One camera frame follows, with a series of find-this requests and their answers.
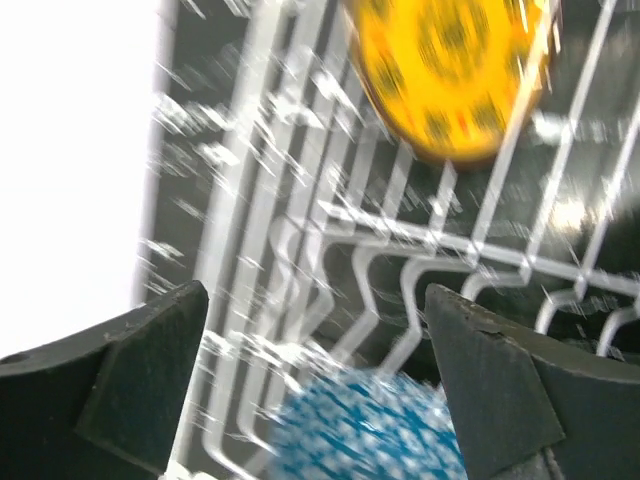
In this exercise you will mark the yellow patterned plate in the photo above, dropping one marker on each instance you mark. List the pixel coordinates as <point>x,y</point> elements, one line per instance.
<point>446,76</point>

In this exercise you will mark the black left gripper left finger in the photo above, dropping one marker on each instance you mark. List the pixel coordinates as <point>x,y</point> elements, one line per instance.
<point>104,403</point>

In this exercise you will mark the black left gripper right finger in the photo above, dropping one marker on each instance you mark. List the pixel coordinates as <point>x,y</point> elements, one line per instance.
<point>526,406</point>

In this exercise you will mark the blue patterned bowl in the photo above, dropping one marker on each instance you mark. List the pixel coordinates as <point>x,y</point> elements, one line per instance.
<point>358,425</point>

